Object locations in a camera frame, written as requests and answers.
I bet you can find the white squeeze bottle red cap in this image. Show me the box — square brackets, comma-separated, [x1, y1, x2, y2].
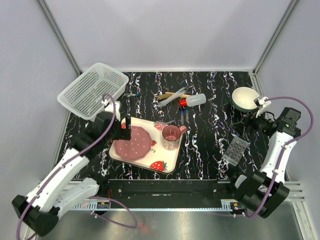
[179, 93, 207, 107]

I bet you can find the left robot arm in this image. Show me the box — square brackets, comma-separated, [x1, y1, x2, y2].
[11, 110, 131, 237]

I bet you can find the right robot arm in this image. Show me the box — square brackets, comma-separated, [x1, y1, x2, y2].
[227, 107, 301, 219]

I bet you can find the pink polka dot plate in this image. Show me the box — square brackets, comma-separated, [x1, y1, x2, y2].
[114, 126, 152, 161]

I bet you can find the clear test tube rack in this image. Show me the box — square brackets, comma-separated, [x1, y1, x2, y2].
[222, 135, 250, 166]

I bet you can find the white bowl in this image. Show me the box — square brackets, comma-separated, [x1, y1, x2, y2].
[231, 87, 260, 113]

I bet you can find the clear plastic funnel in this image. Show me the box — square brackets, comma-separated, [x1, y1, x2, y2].
[154, 120, 175, 131]

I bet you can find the white perforated plastic basket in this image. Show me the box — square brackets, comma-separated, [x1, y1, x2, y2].
[57, 62, 129, 122]

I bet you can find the white strawberry tray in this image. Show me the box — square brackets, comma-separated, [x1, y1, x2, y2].
[109, 117, 183, 174]

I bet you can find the pink ceramic mug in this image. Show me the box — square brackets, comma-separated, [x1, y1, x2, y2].
[162, 125, 187, 151]

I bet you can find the wooden bristle brush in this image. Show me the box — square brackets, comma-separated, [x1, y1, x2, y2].
[156, 92, 191, 101]

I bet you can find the bundle of clear pipettes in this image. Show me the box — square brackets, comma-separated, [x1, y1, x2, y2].
[157, 87, 187, 108]

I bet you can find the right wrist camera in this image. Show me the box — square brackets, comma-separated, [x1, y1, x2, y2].
[253, 96, 272, 118]

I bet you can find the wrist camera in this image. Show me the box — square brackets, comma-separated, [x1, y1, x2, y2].
[101, 100, 121, 121]
[253, 96, 272, 118]

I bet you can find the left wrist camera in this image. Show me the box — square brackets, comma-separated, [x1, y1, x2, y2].
[101, 100, 121, 121]

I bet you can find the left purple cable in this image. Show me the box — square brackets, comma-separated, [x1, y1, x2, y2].
[16, 93, 140, 238]

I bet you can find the purple cable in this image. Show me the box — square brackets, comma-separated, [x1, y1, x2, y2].
[212, 96, 314, 218]
[16, 93, 140, 238]

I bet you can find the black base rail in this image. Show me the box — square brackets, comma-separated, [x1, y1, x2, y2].
[96, 179, 233, 209]

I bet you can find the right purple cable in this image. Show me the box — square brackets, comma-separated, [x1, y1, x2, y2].
[212, 96, 314, 218]

